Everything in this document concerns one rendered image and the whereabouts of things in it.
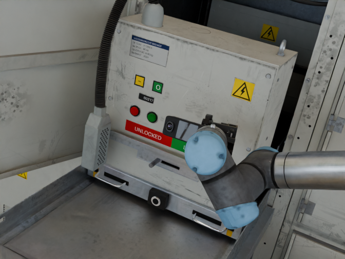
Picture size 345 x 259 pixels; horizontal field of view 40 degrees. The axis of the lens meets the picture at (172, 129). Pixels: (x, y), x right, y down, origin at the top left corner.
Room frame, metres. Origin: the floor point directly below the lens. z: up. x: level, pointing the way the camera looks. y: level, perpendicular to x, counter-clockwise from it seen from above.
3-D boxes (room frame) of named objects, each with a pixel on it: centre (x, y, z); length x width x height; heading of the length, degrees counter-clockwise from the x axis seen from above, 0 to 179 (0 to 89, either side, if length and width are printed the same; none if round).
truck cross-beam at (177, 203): (1.26, -0.01, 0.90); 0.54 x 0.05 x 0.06; 68
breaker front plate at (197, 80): (1.24, 0.00, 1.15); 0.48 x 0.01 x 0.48; 68
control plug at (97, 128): (1.26, 0.22, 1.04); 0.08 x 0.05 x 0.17; 158
